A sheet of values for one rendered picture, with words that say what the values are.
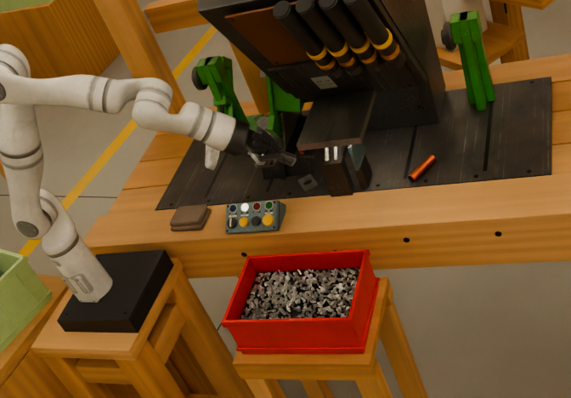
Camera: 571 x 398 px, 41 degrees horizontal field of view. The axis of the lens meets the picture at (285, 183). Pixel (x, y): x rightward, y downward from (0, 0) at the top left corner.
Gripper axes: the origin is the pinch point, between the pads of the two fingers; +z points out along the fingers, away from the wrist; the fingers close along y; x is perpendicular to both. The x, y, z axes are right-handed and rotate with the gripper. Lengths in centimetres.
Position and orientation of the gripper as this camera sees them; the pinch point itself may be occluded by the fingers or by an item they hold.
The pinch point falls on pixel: (286, 158)
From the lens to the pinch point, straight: 166.3
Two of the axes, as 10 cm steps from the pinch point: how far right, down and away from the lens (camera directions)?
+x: -4.7, 7.2, 5.0
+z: 8.8, 3.4, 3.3
